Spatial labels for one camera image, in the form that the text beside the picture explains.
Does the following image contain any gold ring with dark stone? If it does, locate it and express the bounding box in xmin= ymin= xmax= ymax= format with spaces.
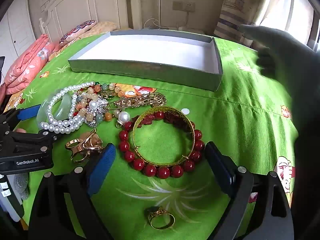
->
xmin=146 ymin=206 xmax=175 ymax=230

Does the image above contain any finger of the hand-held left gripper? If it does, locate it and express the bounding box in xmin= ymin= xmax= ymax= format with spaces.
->
xmin=10 ymin=129 xmax=58 ymax=153
xmin=0 ymin=104 xmax=42 ymax=130

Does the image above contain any gold bangle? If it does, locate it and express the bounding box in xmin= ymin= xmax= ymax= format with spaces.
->
xmin=132 ymin=106 xmax=196 ymax=167

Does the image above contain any green printed cloth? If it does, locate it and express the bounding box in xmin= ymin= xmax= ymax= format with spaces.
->
xmin=4 ymin=31 xmax=300 ymax=240

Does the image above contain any person's left hand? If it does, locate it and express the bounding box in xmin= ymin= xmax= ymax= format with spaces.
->
xmin=13 ymin=173 xmax=30 ymax=202

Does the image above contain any dark red carved bracelet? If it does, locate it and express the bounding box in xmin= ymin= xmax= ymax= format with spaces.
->
xmin=136 ymin=112 xmax=192 ymax=133

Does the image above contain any cream wooden headboard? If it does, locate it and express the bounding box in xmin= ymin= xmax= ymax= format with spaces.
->
xmin=39 ymin=0 xmax=130 ymax=43

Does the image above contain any pale green jade bangle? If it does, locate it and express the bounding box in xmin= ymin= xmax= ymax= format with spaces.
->
xmin=36 ymin=89 xmax=75 ymax=130

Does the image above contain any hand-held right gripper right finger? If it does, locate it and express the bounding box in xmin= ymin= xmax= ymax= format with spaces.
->
xmin=204 ymin=141 xmax=295 ymax=240

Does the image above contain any pink floral quilt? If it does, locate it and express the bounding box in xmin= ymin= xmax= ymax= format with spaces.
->
xmin=5 ymin=34 xmax=60 ymax=95

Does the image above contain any grey cardboard box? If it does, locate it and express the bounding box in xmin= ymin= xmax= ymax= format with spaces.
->
xmin=68 ymin=29 xmax=223 ymax=92

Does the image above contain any printed striped curtain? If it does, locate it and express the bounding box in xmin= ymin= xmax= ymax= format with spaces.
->
xmin=214 ymin=0 xmax=275 ymax=45

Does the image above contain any dark grey blurred cloth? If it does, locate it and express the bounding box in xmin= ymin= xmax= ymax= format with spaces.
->
xmin=239 ymin=24 xmax=320 ymax=210

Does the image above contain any wall socket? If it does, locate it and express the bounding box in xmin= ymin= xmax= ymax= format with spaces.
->
xmin=172 ymin=0 xmax=196 ymax=12

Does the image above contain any white wardrobe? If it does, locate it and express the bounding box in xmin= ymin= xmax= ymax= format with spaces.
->
xmin=0 ymin=0 xmax=37 ymax=63

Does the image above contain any large pearl pendant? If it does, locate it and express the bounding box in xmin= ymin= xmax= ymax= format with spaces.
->
xmin=116 ymin=111 xmax=131 ymax=128

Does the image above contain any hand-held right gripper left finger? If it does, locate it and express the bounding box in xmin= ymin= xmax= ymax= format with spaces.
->
xmin=31 ymin=142 xmax=117 ymax=240

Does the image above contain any white cable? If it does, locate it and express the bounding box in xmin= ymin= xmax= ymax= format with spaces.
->
xmin=144 ymin=11 xmax=190 ymax=29

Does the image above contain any multicoloured bead necklace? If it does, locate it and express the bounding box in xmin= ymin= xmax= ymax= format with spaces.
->
xmin=72 ymin=81 xmax=125 ymax=123

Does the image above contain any rhinestone flower brooch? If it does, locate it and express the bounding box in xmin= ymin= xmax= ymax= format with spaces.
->
xmin=84 ymin=97 xmax=109 ymax=130

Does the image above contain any gold chain pin brooch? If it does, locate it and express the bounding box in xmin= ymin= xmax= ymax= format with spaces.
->
xmin=105 ymin=92 xmax=167 ymax=110

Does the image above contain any red bead bracelet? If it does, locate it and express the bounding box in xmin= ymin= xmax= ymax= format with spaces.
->
xmin=118 ymin=111 xmax=205 ymax=179

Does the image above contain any embroidered pillow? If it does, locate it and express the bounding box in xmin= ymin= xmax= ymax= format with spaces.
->
xmin=59 ymin=20 xmax=97 ymax=47

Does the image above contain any yellow floral bed sheet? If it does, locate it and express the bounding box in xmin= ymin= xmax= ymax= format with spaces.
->
xmin=49 ymin=21 xmax=130 ymax=60

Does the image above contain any white pearl necklace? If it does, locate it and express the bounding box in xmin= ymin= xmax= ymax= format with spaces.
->
xmin=40 ymin=81 xmax=88 ymax=134

